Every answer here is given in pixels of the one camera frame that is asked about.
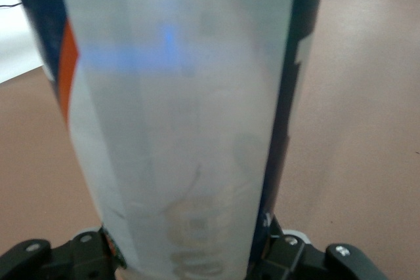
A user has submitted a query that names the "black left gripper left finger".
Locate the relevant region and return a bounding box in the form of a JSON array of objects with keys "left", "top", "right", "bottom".
[{"left": 0, "top": 227, "right": 127, "bottom": 280}]

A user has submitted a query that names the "brown table mat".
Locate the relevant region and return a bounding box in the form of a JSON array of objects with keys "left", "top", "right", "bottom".
[{"left": 0, "top": 0, "right": 420, "bottom": 280}]

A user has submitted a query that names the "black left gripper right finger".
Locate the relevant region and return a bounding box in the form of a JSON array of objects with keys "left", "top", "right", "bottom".
[{"left": 247, "top": 216, "right": 388, "bottom": 280}]

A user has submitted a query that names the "clear Wilson tennis ball can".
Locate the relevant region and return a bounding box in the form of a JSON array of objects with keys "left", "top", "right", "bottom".
[{"left": 6, "top": 0, "right": 329, "bottom": 280}]

